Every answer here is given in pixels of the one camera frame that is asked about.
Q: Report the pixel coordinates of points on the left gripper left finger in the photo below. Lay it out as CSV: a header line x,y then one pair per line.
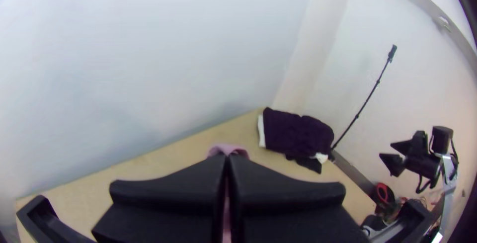
x,y
179,198

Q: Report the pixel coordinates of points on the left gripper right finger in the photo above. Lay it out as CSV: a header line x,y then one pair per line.
x,y
283,209

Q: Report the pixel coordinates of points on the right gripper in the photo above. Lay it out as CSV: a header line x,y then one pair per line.
x,y
423,164

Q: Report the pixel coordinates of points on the pink t-shirt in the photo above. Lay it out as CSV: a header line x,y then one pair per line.
x,y
227,149

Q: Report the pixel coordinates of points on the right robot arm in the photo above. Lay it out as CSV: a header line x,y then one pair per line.
x,y
447,183

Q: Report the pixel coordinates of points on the black stand pole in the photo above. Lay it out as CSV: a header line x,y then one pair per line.
x,y
367,99

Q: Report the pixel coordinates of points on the pile of folded clothes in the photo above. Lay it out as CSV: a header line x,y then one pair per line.
x,y
294,135

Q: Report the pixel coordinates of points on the grey metal beam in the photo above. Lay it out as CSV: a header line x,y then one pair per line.
x,y
421,2

